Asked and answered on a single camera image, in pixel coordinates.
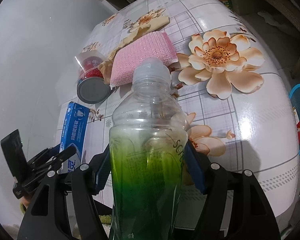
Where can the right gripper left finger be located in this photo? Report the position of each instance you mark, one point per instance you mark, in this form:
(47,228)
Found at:
(85,182)

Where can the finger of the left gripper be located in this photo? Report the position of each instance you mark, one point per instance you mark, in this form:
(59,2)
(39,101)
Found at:
(50,159)

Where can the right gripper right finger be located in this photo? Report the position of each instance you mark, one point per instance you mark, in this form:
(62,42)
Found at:
(222,204)

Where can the blue white toothpaste box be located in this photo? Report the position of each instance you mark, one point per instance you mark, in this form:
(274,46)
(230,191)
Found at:
(73,134)

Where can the red milk drink can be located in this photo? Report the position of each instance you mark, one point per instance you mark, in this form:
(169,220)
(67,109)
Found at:
(92,90)

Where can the green drink bottle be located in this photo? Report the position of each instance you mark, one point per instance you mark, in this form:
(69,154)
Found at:
(146,145)

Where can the floral tablecloth table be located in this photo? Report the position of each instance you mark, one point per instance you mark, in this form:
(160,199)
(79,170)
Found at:
(248,109)

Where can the pink scrub sponge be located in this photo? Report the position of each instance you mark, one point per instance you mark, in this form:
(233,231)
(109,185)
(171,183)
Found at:
(153,45)

